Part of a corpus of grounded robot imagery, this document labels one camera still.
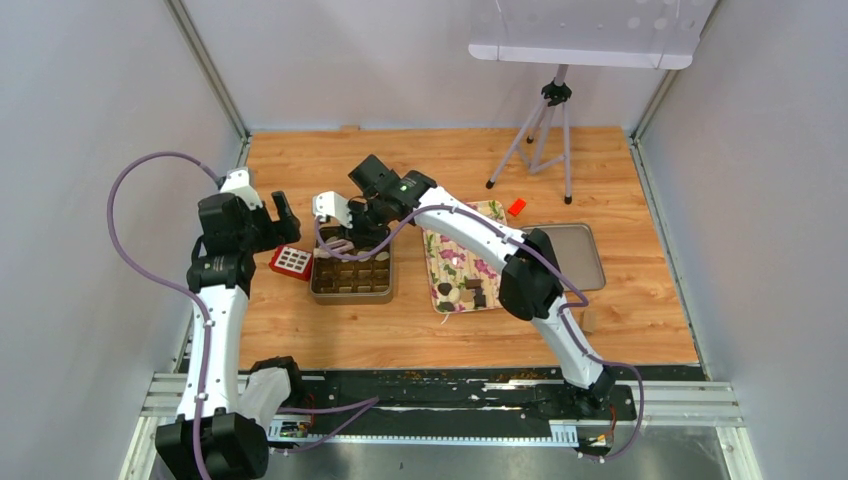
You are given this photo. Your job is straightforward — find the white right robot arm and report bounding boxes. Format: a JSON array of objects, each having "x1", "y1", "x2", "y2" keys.
[{"x1": 327, "y1": 155, "x2": 615, "y2": 418}]

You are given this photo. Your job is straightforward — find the floral patterned tray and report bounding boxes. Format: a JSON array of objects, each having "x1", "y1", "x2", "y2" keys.
[{"x1": 422, "y1": 229, "x2": 502, "y2": 314}]

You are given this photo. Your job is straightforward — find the red white grid object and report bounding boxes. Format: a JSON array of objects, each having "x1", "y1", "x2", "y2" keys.
[{"x1": 268, "y1": 245, "x2": 314, "y2": 281}]

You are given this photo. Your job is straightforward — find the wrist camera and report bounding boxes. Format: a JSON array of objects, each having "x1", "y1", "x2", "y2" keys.
[
  {"x1": 312, "y1": 191, "x2": 353, "y2": 229},
  {"x1": 218, "y1": 167, "x2": 264, "y2": 211}
]

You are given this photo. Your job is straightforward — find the grey metal tin lid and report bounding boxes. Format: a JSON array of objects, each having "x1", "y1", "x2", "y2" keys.
[{"x1": 521, "y1": 223, "x2": 606, "y2": 292}]

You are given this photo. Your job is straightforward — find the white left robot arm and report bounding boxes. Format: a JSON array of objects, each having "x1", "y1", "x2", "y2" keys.
[{"x1": 155, "y1": 191, "x2": 307, "y2": 479}]

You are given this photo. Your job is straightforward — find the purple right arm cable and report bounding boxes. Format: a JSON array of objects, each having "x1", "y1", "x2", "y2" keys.
[{"x1": 313, "y1": 205, "x2": 645, "y2": 463}]

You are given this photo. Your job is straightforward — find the small wooden block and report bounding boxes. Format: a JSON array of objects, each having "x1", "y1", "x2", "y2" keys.
[{"x1": 579, "y1": 309, "x2": 597, "y2": 335}]

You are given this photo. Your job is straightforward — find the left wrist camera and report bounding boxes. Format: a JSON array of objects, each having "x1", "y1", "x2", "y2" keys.
[{"x1": 218, "y1": 167, "x2": 264, "y2": 211}]

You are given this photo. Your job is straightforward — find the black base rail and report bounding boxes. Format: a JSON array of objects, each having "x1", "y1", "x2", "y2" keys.
[{"x1": 142, "y1": 364, "x2": 743, "y2": 452}]

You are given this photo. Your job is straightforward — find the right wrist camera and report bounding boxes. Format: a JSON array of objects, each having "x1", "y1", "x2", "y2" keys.
[{"x1": 312, "y1": 191, "x2": 353, "y2": 229}]

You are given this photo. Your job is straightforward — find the white tripod stand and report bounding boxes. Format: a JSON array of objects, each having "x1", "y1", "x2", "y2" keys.
[{"x1": 485, "y1": 64, "x2": 573, "y2": 205}]

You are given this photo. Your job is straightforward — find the dark ridged square chocolate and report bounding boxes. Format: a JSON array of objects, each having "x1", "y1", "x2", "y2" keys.
[{"x1": 473, "y1": 293, "x2": 486, "y2": 309}]

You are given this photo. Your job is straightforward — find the white overhead light panel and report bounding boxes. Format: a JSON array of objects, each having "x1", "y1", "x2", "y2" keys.
[{"x1": 468, "y1": 0, "x2": 717, "y2": 70}]

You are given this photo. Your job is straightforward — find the pink silicone tongs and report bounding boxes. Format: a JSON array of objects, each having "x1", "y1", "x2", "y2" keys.
[{"x1": 312, "y1": 237, "x2": 357, "y2": 261}]

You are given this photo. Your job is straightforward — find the gold chocolate tin box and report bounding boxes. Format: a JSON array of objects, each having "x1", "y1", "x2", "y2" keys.
[{"x1": 309, "y1": 241, "x2": 396, "y2": 305}]

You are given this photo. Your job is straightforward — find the small red block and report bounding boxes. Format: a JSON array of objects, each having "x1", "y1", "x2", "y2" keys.
[{"x1": 507, "y1": 198, "x2": 527, "y2": 217}]

